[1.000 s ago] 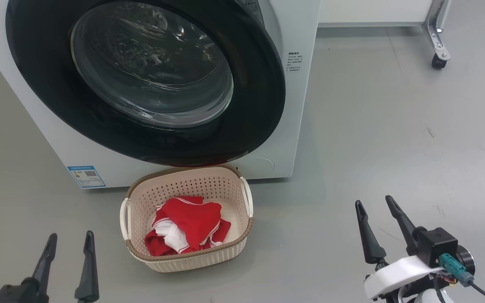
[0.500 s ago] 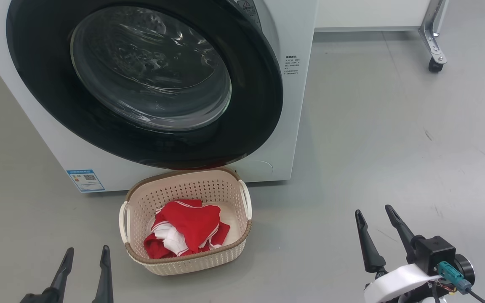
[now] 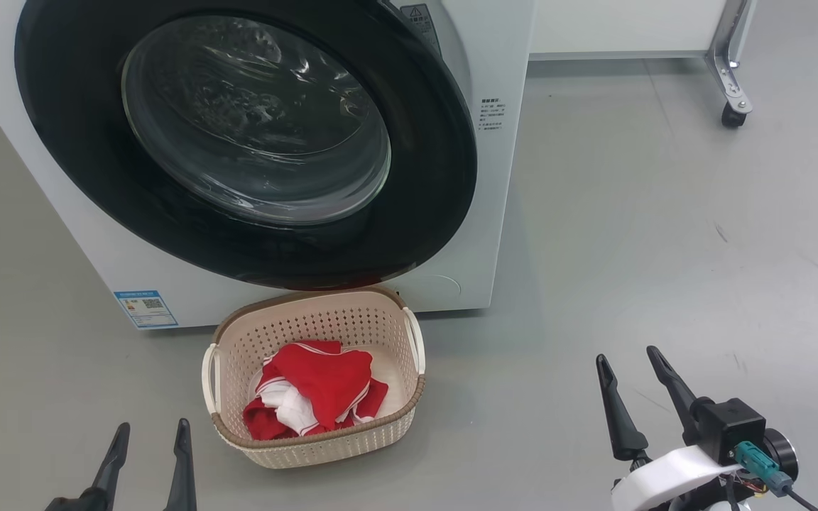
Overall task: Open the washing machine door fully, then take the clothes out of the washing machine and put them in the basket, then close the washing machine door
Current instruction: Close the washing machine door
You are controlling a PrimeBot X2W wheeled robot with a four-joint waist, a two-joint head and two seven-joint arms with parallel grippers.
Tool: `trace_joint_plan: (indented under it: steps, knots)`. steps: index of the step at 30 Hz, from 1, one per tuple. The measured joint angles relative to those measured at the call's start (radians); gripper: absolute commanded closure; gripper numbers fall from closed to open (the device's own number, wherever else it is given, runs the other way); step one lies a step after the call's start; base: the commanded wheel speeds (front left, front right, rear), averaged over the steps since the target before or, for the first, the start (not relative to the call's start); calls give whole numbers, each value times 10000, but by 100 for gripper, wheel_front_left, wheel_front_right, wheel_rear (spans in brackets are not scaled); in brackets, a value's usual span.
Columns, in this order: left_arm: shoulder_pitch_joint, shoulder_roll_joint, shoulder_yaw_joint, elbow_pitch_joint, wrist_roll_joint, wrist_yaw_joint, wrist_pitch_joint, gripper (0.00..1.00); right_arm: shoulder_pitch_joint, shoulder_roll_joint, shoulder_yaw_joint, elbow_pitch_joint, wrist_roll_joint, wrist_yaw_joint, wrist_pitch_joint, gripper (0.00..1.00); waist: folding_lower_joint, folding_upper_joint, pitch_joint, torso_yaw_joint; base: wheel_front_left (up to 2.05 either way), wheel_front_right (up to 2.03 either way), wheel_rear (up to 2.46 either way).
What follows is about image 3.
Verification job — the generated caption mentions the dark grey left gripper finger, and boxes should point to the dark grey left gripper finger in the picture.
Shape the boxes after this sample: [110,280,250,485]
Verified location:
[164,418,197,511]
[45,423,131,511]

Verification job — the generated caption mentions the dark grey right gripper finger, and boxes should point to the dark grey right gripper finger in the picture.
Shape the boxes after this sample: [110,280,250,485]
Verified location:
[596,354,650,462]
[647,346,701,445]

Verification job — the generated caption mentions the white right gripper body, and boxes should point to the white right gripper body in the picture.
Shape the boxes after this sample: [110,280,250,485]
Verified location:
[610,445,743,511]

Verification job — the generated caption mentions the washing machine glass door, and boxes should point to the washing machine glass door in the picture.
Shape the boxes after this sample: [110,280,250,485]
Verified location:
[14,0,479,290]

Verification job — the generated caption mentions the cream basket with brown rim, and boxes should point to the cream basket with brown rim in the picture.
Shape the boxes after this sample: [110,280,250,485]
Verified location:
[202,286,426,470]

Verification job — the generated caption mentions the white front-load washing machine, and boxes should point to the white front-load washing machine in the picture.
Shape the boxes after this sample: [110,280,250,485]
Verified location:
[0,0,536,331]

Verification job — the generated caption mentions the blue energy label sticker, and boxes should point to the blue energy label sticker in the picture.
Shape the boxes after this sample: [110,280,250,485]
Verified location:
[114,290,179,329]

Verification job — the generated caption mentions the metal cabinet leg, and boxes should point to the metal cabinet leg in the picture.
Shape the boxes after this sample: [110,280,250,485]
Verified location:
[706,0,758,114]

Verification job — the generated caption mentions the white cabinet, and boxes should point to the white cabinet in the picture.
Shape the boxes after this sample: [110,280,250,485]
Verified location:
[528,0,729,61]

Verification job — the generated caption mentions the grey warning sticker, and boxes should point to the grey warning sticker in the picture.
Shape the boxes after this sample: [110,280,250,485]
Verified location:
[400,4,442,56]

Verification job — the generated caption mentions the black cable with teal plug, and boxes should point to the black cable with teal plug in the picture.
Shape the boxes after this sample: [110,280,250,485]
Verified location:
[734,441,818,511]

